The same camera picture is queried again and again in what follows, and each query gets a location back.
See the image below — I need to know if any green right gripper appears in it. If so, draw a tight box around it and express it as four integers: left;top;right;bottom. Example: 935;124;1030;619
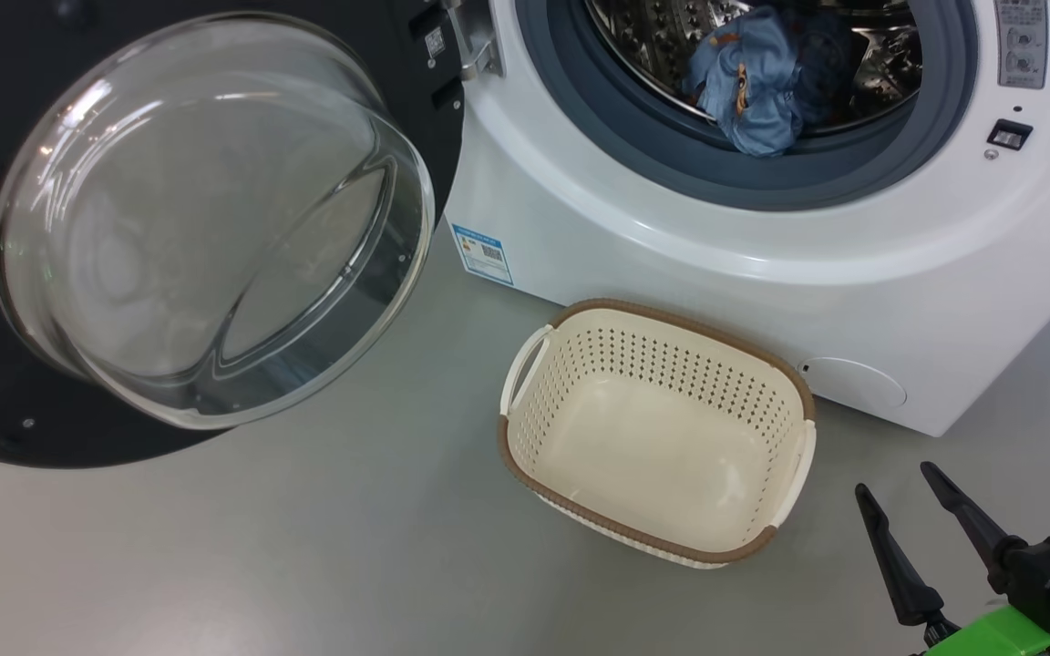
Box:
855;461;1050;656

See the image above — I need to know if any blue cartoon print garment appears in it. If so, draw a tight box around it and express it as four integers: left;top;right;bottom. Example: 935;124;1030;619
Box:
682;7;804;158
789;9;856;127

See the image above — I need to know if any black glass washing machine door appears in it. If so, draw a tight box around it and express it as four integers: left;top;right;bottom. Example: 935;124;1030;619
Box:
0;0;467;469

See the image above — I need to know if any cream laundry basket brown rim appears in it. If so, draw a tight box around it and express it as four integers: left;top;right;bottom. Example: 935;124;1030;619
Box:
498;298;818;570

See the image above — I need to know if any white front-load washing machine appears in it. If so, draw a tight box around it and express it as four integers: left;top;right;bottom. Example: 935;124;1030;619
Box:
443;0;1050;438

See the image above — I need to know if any grey rubber door gasket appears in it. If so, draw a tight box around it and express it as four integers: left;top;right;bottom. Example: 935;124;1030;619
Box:
514;0;980;212

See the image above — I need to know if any black door latch socket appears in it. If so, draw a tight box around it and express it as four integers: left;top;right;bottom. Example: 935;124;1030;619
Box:
986;119;1034;151

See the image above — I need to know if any metal door hinge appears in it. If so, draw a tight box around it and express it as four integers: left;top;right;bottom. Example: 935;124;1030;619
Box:
438;0;505;81

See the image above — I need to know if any round white filter cover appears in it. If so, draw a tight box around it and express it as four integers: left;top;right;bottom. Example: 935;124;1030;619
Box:
798;356;908;409

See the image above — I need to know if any grey warning label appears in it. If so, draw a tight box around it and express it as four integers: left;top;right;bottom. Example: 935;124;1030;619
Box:
994;0;1048;89

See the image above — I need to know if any blue energy label sticker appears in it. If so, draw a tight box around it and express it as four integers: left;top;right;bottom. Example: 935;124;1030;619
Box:
450;224;515;287

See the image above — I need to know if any steel perforated washer drum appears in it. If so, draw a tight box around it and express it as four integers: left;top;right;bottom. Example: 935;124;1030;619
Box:
584;0;925;138

